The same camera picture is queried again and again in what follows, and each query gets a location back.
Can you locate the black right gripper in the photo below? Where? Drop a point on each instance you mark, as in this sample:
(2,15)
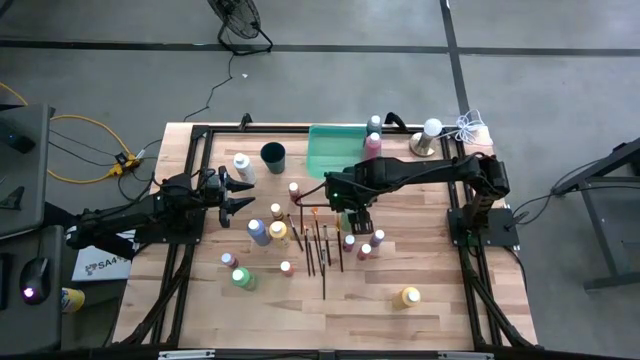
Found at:
(350,190)

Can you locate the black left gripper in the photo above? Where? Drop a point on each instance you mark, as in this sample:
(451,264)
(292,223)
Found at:
(222,197)

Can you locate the large green paint bottle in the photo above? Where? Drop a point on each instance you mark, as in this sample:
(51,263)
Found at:
(243,278)
(344,222)

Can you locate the small purple paint bottle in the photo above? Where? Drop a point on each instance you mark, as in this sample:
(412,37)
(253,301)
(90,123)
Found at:
(377,238)

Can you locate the small magenta paint bottle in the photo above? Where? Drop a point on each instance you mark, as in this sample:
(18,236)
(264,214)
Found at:
(348,243)

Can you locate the large white paint bottle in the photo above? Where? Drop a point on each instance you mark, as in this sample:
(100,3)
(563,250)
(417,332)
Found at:
(244,168)

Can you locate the small scarlet paint bottle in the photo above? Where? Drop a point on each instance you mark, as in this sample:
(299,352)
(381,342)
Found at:
(364,251)

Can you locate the dark thin paintbrush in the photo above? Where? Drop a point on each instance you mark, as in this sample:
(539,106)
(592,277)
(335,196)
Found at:
(327,245)
(301,217)
(295,233)
(312,257)
(307,250)
(340,247)

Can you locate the small gold paint bottle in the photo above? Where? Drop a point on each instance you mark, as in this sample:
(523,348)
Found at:
(276,211)

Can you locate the large blue paint bottle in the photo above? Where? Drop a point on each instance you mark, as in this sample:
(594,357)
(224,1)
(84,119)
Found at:
(258,232)

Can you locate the orange fan paintbrush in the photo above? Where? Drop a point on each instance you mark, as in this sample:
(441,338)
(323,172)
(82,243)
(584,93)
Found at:
(315,212)

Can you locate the large yellow paint bottle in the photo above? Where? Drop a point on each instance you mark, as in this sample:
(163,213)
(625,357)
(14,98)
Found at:
(278,232)
(410,297)

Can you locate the small red paint bottle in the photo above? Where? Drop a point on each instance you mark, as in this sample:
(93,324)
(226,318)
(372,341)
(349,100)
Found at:
(294,192)

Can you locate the large pinkish red paint bottle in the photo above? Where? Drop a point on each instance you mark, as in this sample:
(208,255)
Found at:
(373,146)

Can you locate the small orange paint bottle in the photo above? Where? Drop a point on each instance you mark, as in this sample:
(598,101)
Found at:
(286,268)

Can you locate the large grey paint bottle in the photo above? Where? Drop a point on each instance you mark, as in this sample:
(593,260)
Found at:
(374,125)

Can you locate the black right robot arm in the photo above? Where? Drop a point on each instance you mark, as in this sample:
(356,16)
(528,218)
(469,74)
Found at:
(425,172)

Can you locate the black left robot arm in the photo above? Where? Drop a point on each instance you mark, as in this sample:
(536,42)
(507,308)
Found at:
(125,215)

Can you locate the dark green cup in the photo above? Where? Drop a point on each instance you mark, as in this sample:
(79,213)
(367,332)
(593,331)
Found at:
(273,156)

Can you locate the green translucent plastic tray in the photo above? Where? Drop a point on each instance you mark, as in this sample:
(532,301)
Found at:
(332,150)

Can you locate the brass lamp with white bulb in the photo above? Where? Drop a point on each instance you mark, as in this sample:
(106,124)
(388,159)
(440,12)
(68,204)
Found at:
(425,142)

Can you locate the yellow power strip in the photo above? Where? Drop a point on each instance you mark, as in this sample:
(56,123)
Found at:
(122,165)

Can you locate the white printed cardboard box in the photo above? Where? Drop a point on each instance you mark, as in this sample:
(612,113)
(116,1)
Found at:
(100,267)

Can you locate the black floor fan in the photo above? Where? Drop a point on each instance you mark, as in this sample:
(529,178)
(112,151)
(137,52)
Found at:
(235,17)

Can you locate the yellow can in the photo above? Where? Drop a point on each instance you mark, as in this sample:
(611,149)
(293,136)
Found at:
(74,300)

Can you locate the grey side table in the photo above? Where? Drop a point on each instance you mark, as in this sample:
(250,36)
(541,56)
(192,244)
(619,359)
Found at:
(30,175)

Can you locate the black computer mouse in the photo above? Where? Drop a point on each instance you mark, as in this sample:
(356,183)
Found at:
(35,280)

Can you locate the black device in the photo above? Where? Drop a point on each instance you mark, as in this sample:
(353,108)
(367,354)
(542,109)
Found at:
(17,142)

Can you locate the dark grey desk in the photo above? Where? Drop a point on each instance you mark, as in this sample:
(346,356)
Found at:
(30,330)

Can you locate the black frame clamp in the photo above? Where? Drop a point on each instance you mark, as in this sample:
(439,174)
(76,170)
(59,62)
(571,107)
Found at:
(245,120)

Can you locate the silver metal bracket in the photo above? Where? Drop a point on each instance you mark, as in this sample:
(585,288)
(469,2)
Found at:
(465,355)
(186,354)

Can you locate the black triangular bracket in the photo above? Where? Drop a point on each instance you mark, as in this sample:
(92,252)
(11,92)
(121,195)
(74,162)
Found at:
(12,200)

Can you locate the black metal table frame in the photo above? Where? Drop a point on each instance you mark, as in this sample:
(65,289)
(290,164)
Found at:
(615,280)

